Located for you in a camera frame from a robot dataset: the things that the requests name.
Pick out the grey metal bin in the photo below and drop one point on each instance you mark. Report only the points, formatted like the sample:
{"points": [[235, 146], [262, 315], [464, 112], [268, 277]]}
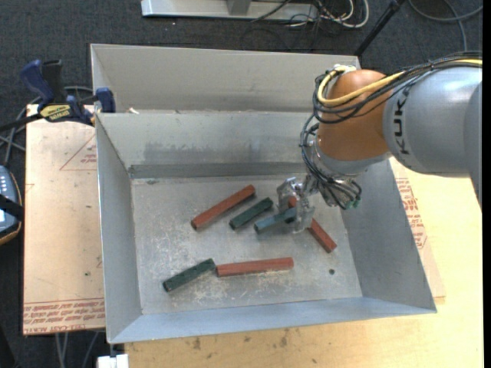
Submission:
{"points": [[230, 148]]}

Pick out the brown cardboard board, red print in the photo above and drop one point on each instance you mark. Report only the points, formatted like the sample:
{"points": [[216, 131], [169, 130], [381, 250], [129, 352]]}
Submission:
{"points": [[61, 221]]}

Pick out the dark green flat block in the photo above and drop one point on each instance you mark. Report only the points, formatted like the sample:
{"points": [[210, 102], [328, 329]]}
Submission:
{"points": [[273, 221], [189, 275], [251, 213]]}

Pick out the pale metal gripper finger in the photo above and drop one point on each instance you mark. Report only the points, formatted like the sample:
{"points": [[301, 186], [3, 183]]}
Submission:
{"points": [[284, 194], [304, 217]]}

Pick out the red-brown flat block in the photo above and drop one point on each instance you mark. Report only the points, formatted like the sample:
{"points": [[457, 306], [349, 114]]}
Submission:
{"points": [[222, 207], [255, 267], [323, 237]]}

